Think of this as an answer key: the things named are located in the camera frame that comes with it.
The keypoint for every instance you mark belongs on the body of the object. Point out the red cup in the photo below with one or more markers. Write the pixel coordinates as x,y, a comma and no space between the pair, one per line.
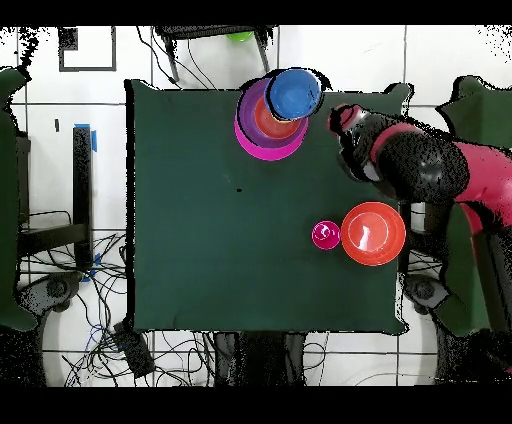
326,235

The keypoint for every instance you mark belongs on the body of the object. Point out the dark green tablecloth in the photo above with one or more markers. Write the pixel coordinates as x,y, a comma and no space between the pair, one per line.
220,220

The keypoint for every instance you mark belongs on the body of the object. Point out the green bowl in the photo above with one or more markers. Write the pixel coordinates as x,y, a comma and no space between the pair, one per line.
240,36

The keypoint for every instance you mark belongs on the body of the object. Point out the purple bowl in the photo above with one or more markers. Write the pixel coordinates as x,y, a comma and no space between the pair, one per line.
246,116

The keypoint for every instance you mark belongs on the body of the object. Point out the pink bowl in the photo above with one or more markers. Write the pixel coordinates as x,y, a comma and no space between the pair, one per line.
276,154

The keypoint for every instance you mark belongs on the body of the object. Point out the black metal stool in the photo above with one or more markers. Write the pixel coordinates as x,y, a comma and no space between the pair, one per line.
192,31

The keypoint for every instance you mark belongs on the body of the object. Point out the small orange bowl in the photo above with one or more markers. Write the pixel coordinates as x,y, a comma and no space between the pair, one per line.
268,128

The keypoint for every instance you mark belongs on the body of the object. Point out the blue bowl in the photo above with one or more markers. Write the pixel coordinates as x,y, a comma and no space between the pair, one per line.
294,94

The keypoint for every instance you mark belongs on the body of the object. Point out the black power brick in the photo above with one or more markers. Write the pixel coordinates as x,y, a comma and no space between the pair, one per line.
134,352

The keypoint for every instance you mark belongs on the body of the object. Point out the black cross beam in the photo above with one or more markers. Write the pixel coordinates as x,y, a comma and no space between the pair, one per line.
52,239

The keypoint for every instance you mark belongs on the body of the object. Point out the blue tape strip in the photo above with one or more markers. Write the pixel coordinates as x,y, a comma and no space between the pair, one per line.
94,142

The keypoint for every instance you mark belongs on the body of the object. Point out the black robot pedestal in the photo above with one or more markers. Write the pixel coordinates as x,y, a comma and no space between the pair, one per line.
260,360

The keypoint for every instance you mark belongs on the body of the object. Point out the green side table cloth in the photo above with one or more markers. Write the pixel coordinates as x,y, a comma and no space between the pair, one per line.
8,200
480,112

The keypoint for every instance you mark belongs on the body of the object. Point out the large orange bowl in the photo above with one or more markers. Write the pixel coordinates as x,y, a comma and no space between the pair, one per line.
372,234

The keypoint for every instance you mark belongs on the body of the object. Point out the black pedestal foot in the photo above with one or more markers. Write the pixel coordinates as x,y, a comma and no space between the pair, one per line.
56,288
424,290

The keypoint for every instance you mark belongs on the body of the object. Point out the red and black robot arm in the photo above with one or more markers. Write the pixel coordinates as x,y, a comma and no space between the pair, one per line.
424,168

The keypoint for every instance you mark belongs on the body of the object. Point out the black upright post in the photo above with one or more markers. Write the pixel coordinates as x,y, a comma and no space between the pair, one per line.
82,180

